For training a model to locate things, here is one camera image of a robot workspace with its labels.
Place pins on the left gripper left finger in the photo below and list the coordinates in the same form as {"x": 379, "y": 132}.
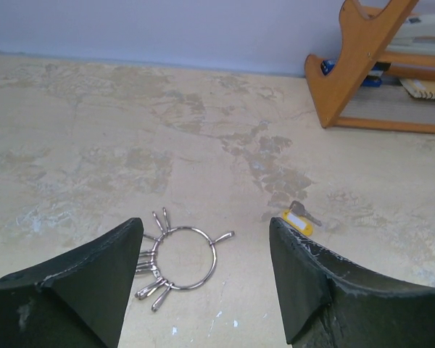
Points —
{"x": 76, "y": 299}

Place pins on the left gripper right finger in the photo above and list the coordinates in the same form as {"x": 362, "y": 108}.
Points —
{"x": 327, "y": 300}

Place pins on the bunch of metal keys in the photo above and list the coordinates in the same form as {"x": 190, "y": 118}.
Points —
{"x": 148, "y": 260}

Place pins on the yellow key tag with key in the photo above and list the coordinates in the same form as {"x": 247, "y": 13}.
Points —
{"x": 300, "y": 219}

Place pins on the large metal keyring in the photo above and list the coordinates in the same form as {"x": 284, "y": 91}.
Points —
{"x": 184, "y": 258}

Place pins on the small comb binding piece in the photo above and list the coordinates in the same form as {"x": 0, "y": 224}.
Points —
{"x": 419, "y": 89}

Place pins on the wooden shelf rack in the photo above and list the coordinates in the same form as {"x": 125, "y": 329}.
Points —
{"x": 365, "y": 34}

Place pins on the white stapler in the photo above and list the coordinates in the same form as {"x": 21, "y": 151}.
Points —
{"x": 416, "y": 32}

